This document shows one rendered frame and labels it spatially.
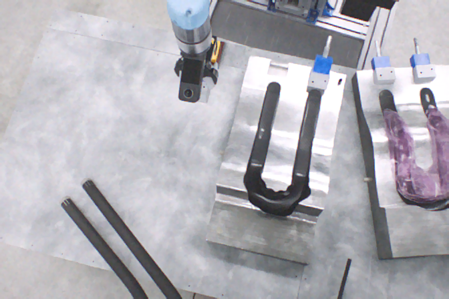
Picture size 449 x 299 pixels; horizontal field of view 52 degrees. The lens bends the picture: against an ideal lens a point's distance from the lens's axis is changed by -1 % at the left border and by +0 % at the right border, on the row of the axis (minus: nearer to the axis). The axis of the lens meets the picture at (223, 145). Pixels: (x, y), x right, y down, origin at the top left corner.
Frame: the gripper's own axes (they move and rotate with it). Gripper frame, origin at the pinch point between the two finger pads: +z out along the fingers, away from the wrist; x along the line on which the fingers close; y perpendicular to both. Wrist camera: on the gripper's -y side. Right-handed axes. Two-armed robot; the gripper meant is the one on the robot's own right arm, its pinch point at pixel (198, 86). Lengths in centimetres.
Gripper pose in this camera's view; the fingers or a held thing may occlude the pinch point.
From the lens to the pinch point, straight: 116.6
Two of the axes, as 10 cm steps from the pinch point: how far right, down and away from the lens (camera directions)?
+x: -9.7, -2.2, 0.9
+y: 2.3, -9.4, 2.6
